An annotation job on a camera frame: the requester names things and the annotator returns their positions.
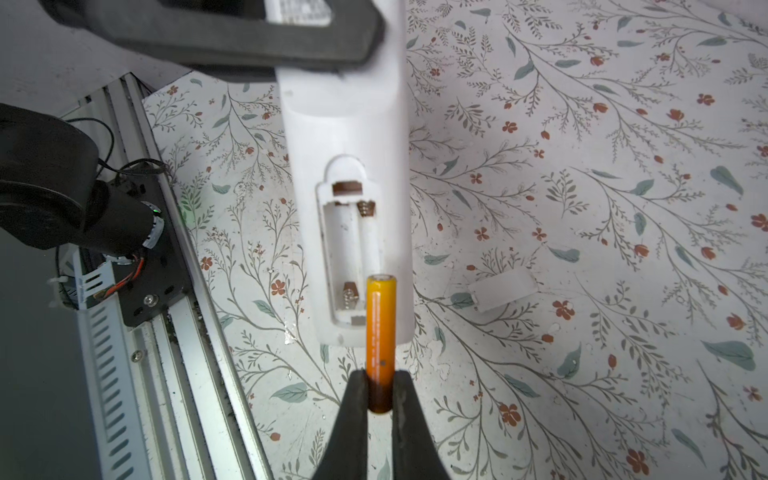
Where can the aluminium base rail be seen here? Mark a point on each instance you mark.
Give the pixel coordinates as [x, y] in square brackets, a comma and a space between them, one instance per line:
[164, 396]

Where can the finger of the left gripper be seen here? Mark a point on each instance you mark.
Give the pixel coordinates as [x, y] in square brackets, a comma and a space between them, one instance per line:
[229, 40]

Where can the white remote control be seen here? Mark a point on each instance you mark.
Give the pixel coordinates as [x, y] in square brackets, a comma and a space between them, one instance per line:
[347, 139]

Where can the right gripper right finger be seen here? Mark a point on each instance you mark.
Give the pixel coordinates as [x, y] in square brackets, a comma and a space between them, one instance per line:
[414, 454]

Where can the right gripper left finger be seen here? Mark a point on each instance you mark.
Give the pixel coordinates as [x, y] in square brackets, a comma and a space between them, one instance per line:
[345, 456]

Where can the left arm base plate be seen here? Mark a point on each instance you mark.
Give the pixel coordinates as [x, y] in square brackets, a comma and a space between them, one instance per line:
[147, 281]

